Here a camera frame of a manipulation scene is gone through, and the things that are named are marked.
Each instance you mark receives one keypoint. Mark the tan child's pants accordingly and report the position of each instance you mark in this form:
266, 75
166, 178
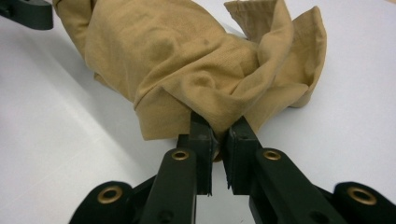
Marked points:
186, 68

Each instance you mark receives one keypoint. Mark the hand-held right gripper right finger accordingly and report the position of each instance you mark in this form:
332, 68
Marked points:
264, 177

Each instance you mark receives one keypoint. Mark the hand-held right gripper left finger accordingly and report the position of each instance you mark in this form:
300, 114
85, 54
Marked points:
186, 174

